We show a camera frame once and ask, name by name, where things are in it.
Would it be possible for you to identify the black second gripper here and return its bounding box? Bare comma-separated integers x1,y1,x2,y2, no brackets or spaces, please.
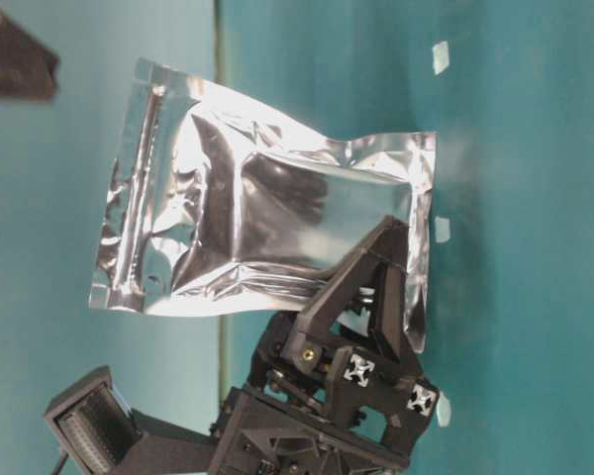
208,216,439,474

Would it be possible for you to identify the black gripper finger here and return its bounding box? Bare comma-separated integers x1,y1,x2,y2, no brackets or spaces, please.
0,9,59,101

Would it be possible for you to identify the silver zip bag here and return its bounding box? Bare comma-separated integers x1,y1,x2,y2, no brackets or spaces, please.
89,58,437,351

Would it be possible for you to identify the white tape marker bottom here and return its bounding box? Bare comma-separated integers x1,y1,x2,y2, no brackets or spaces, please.
436,392,452,428

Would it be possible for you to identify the white tape marker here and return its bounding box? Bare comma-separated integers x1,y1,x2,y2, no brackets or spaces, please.
432,41,450,75
435,216,451,243
436,392,452,428

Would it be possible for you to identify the white tape marker middle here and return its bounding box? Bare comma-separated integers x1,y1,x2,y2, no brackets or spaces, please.
435,216,451,243

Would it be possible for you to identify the white tape marker top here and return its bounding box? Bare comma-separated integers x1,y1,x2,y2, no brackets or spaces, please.
432,41,450,75

